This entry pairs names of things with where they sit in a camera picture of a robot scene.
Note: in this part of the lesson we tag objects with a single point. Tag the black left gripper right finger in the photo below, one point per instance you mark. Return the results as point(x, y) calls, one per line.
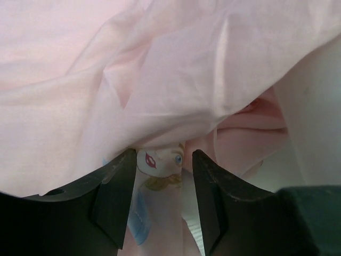
point(238, 218)

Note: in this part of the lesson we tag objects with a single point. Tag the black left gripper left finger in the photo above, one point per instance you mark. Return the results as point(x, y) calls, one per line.
point(85, 217)

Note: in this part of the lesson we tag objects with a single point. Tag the pink printed pillowcase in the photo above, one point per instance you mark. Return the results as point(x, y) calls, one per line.
point(81, 81)

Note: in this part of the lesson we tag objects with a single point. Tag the white pillow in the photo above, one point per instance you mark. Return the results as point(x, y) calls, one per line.
point(309, 97)

